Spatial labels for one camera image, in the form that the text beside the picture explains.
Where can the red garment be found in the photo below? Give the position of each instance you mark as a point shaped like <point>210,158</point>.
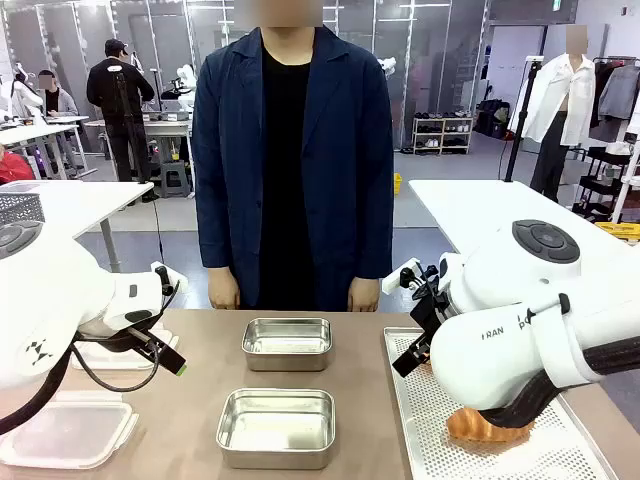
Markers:
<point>15,167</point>

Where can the large white table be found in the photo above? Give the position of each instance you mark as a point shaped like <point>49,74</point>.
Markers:
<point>475,210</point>

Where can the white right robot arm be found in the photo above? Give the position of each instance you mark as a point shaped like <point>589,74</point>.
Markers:
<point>500,360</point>

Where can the white desk with grey leg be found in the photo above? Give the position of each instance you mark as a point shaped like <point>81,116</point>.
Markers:
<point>90,200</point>

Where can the person's left hand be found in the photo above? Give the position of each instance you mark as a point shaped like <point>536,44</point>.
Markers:
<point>364,296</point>

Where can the black bags pile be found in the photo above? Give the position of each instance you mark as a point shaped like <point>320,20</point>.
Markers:
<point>492,120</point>

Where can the white shoe rack with shoes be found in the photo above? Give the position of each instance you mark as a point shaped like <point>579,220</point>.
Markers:
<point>442,135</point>

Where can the yellow perforated crate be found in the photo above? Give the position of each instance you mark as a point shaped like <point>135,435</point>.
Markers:
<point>620,231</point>

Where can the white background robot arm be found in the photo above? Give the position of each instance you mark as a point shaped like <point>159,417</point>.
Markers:
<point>27,95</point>
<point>186,82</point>

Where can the seated person in grey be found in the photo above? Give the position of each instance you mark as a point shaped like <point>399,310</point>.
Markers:
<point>60,102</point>

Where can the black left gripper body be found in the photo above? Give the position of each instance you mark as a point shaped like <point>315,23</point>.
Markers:
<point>142,340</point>

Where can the clothes rack with garments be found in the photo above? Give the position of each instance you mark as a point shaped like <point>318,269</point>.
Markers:
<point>620,92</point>

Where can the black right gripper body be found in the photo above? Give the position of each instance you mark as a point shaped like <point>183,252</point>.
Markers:
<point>431,312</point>

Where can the black shelf cart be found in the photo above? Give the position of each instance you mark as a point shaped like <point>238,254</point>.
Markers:
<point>600,185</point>

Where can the person's navy sleeved left forearm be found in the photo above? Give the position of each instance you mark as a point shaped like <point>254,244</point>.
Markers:
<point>372,225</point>

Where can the grey plastic stool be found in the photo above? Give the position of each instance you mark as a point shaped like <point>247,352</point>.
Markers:
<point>175,180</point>

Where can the person's navy sleeved right forearm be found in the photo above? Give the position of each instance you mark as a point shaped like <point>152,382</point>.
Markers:
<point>215,225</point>

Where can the small yellow crate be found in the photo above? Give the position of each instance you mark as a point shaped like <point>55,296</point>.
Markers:
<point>397,184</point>

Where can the grey background workbench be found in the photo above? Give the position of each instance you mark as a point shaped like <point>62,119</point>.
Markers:
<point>165,125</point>

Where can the golden striped bread roll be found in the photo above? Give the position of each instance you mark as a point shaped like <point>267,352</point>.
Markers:
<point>470,427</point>

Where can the perforated metal baking tray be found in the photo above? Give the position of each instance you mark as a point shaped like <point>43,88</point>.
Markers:
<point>430,430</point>

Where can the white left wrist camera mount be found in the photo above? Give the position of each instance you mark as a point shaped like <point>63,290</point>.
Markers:
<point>177,281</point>

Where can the black tripod stand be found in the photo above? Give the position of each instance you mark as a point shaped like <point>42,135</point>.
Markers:
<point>515,145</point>

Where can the stainless steel rectangular container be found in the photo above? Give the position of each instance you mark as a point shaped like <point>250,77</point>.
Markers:
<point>275,430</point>
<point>286,345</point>

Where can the white background desk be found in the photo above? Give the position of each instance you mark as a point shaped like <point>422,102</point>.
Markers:
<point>35,134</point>

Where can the person in navy jacket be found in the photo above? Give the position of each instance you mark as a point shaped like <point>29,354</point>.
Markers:
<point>300,175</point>

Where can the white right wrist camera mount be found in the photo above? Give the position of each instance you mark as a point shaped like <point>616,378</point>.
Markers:
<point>395,280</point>

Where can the grey metal mesh basket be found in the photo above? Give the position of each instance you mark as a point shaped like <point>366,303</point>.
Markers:
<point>20,207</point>

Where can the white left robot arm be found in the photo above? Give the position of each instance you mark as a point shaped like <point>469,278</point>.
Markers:
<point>50,290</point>

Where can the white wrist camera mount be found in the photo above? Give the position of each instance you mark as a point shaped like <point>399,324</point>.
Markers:
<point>395,280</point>
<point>177,281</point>

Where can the man in black clothes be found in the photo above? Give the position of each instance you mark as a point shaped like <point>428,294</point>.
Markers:
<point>117,90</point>

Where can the person's right hand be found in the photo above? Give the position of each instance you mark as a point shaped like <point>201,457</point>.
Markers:
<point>225,294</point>

